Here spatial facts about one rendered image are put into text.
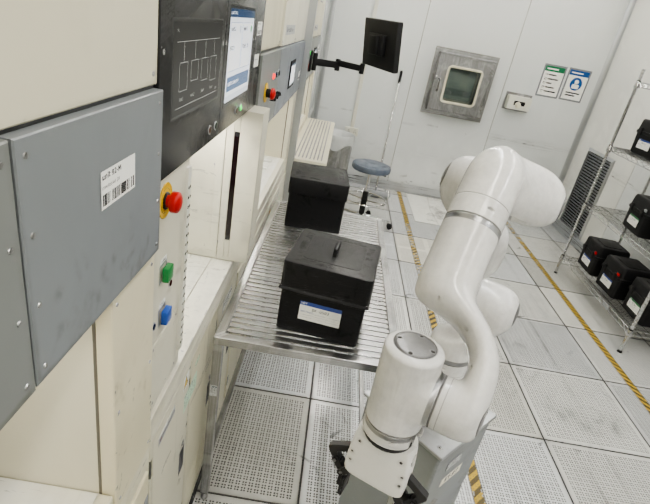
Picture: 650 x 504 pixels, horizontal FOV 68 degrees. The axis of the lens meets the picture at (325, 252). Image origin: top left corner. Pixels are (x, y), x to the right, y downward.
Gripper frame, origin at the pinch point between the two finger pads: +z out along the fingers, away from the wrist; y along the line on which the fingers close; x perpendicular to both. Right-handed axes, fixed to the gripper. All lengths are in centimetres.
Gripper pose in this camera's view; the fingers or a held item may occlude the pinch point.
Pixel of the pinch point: (367, 498)
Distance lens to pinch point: 89.1
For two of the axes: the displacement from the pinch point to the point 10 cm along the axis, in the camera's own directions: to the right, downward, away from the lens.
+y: -8.7, -3.4, 3.6
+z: -1.7, 8.8, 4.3
